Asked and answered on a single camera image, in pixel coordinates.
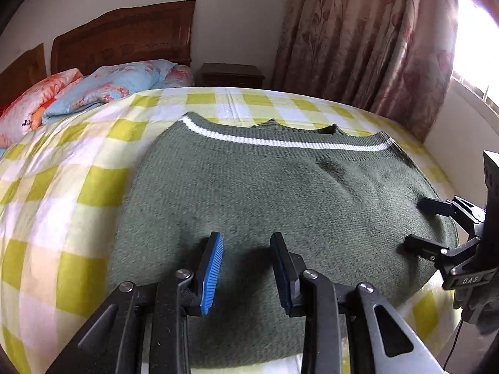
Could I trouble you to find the green knit sweater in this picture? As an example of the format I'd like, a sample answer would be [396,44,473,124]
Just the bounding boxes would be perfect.
[107,112,458,369]

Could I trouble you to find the window with bars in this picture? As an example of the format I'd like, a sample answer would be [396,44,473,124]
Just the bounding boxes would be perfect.
[453,0,498,109]

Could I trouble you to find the yellow checkered bed sheet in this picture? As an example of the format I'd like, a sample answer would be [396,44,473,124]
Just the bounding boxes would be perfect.
[1,87,455,373]

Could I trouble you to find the dark wooden nightstand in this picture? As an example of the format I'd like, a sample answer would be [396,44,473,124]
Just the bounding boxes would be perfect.
[197,63,265,89]

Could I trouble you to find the pink floral curtain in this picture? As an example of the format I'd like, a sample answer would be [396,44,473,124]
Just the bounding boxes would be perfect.
[272,0,458,140]

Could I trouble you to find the blue floral folded quilt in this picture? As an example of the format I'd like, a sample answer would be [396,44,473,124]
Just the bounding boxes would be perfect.
[41,59,194,125]

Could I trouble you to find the large wooden headboard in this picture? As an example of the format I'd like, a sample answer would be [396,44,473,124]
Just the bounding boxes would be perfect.
[51,0,195,75]

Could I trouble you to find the pink floral folded quilt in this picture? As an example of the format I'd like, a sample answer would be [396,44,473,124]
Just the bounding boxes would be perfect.
[1,68,83,150]

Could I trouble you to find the small wooden headboard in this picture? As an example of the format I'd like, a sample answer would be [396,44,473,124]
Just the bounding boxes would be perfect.
[0,43,47,109]

